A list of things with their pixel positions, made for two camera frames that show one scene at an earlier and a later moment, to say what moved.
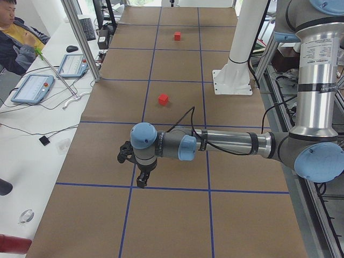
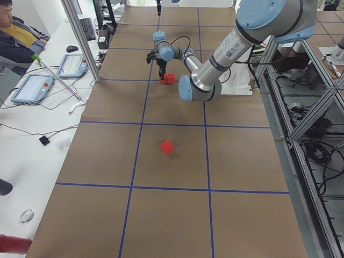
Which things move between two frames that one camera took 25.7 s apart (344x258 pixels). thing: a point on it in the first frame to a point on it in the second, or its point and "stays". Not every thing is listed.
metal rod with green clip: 37,50 to 80,101
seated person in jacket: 18,40 stays
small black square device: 44,140 stays
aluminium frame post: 72,14 stays
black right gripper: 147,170 to 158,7
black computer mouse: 71,48 stays
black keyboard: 88,29 stays
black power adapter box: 103,39 stays
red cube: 163,99 to 163,81
